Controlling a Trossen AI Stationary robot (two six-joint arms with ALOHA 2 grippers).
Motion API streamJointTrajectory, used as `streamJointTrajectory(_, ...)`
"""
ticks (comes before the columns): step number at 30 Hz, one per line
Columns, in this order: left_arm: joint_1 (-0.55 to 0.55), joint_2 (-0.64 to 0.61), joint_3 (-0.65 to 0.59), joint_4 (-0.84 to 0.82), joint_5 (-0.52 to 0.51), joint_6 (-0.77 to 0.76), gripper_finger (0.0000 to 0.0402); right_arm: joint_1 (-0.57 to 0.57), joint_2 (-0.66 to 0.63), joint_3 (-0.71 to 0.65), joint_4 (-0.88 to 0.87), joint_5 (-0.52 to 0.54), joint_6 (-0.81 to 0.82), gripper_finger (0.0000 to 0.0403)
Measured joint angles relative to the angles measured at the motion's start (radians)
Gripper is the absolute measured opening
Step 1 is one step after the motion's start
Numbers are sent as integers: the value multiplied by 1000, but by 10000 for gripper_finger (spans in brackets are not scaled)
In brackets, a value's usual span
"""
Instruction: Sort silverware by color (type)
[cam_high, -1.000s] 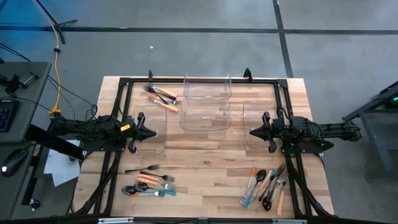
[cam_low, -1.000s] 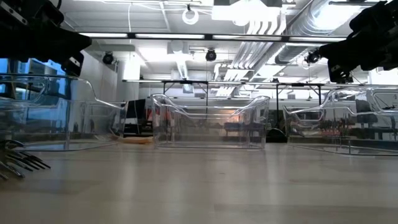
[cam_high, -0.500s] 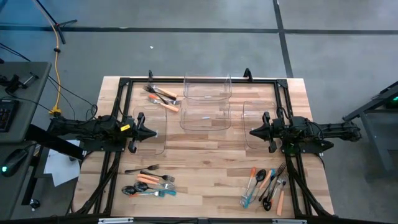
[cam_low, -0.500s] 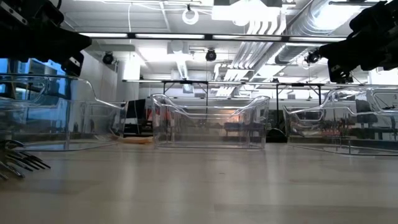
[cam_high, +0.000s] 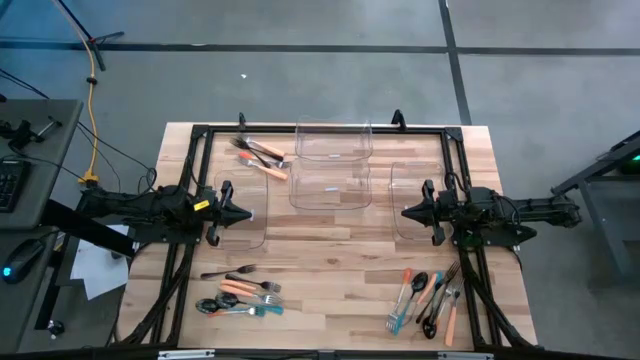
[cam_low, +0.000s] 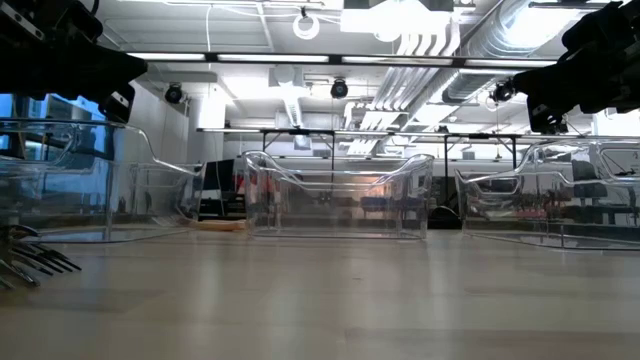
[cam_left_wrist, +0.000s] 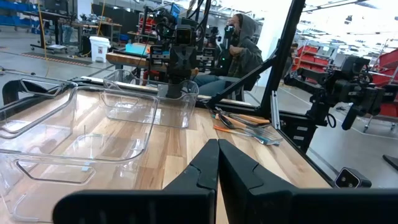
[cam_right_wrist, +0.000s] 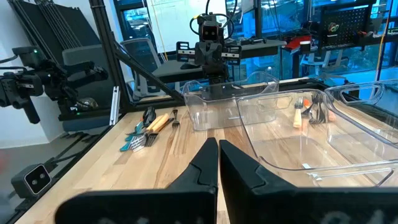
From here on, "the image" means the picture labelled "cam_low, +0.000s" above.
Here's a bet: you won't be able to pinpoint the black monitor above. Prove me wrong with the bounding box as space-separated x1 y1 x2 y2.
201 158 236 220

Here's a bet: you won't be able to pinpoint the white ceiling pipes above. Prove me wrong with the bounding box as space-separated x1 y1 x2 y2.
372 19 464 114

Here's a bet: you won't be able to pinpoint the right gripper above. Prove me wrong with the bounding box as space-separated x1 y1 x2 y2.
513 44 640 135

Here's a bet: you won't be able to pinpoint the wooden utensil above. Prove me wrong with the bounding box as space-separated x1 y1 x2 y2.
188 218 247 233

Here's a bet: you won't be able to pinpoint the clear plastic bin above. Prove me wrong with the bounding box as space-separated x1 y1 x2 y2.
0 117 207 245
243 149 435 241
453 137 640 251
269 167 401 232

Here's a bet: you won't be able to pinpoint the silver forks on table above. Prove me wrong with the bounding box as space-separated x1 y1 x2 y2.
7 241 84 275

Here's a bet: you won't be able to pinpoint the black-framed background table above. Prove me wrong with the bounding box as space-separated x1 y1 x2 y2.
259 128 337 174
442 132 519 171

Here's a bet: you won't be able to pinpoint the white ceiling duct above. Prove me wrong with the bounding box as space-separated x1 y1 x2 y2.
268 64 314 129

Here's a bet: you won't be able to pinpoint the long ceiling light bar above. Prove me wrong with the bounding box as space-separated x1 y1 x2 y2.
127 51 557 69

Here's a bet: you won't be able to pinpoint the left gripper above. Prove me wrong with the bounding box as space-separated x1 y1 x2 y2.
0 29 149 124

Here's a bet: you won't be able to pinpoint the white cable coil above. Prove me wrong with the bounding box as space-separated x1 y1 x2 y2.
292 12 321 41

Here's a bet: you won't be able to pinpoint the black round ceiling camera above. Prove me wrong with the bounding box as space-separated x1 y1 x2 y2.
491 78 517 105
163 82 184 105
329 78 350 100

